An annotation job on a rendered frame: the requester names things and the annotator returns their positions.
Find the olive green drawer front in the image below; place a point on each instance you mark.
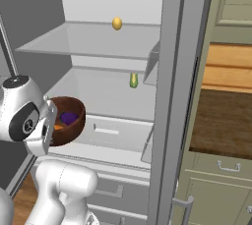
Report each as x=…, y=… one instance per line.
x=210, y=166

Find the white fridge shelf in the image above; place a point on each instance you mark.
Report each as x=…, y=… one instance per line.
x=111, y=93

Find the corn cob with green husk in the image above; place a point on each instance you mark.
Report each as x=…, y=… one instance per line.
x=133, y=80

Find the olive green cupboard door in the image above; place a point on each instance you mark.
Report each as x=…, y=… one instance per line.
x=213, y=202

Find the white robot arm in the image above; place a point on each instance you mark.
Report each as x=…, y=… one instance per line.
x=62, y=186

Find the brown wooden bowl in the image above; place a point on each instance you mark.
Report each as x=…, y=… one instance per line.
x=74, y=127

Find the grey freezer drawer front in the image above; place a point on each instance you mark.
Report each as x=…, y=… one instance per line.
x=131, y=191
x=114, y=217

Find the yellow lemon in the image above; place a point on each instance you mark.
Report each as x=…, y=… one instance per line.
x=117, y=23

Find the grey fridge door bin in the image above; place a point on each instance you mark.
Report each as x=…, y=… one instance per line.
x=148, y=148
x=151, y=65

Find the purple eggplant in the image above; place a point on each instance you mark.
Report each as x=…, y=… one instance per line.
x=69, y=118

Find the white crisper drawer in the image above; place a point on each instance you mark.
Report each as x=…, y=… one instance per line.
x=121, y=134

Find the glass fridge shelf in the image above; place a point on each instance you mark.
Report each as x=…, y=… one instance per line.
x=92, y=40

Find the orange chicken drumstick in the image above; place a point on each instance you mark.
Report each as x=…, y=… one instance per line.
x=58, y=127

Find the olive green wall cupboard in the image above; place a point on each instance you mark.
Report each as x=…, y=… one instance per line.
x=234, y=6

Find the dark grey fridge door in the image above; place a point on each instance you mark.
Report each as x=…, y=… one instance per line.
x=32, y=12

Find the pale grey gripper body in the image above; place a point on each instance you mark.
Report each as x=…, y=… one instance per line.
x=50, y=121

